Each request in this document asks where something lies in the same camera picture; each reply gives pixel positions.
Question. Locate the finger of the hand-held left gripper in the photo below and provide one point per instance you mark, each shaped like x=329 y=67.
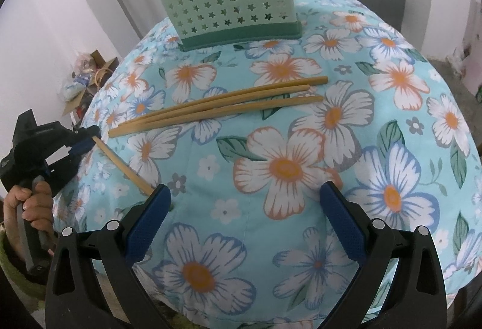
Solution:
x=81 y=148
x=86 y=132

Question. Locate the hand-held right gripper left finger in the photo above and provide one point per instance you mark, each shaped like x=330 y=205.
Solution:
x=148 y=223

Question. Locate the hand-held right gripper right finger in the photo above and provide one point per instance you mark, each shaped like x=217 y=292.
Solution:
x=344 y=223

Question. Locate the person's left hand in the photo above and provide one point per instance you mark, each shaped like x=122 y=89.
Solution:
x=35 y=208

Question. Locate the red gift bag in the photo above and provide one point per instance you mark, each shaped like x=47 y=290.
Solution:
x=80 y=113

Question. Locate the brown cardboard box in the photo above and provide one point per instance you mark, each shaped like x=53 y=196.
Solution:
x=71 y=103

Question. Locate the blue white plastic bag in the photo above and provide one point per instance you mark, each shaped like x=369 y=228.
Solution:
x=73 y=87

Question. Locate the blue floral tablecloth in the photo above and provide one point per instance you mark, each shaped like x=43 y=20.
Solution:
x=263 y=136

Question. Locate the pink printed roll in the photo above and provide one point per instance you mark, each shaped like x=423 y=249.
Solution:
x=474 y=76

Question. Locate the grey cabinet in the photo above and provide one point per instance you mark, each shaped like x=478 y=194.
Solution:
x=376 y=5

